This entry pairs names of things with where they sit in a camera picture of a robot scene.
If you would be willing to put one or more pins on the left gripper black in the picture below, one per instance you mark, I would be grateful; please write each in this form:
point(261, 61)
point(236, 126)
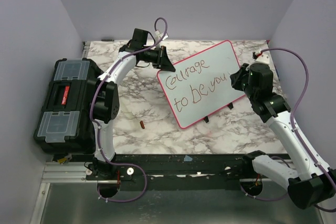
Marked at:
point(162, 60)

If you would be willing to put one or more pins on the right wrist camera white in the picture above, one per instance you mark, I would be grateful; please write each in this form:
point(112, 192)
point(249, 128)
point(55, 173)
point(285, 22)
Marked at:
point(260, 57)

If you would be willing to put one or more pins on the black whiteboard stand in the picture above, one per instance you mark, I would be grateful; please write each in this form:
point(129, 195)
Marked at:
point(230, 106)

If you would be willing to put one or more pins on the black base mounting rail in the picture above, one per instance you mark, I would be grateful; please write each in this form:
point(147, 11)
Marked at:
point(134, 172)

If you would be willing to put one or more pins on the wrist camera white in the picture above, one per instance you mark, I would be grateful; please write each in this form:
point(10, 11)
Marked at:
point(158, 36)
point(260, 57)

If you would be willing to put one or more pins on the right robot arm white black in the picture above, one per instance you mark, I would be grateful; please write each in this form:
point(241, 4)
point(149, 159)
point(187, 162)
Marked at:
point(312, 180)

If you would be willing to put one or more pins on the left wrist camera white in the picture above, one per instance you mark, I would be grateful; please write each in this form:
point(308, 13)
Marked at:
point(158, 36)

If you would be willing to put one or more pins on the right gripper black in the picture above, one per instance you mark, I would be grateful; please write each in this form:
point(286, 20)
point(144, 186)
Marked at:
point(237, 76)

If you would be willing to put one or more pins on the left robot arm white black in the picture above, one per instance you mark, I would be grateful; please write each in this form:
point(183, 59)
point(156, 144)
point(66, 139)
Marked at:
point(105, 102)

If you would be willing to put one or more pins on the whiteboard with pink frame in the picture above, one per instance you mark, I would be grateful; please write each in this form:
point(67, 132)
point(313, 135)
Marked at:
point(200, 85)

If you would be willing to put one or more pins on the black toolbox with clear lids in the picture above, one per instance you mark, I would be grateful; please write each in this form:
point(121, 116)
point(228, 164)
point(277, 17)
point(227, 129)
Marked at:
point(64, 126)

